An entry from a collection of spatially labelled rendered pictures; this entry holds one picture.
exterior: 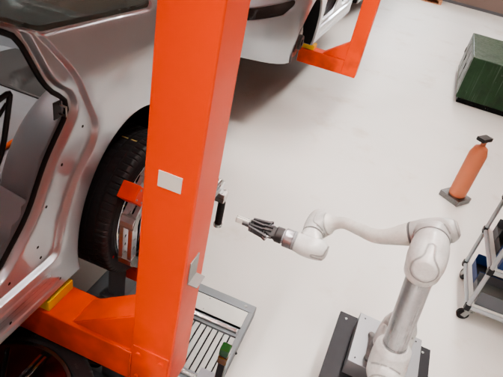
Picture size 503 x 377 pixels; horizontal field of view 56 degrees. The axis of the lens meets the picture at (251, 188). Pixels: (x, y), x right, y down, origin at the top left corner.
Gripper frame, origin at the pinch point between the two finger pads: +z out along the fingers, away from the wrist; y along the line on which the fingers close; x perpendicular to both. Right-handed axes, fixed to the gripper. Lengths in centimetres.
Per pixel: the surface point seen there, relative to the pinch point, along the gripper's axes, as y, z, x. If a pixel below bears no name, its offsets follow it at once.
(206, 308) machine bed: 7, 11, -75
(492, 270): 88, -138, -36
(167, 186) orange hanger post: -76, 4, 62
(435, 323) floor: 77, -123, -83
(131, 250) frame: -44, 33, -1
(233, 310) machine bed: 14, -3, -75
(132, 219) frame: -43, 34, 14
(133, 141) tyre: -20, 48, 35
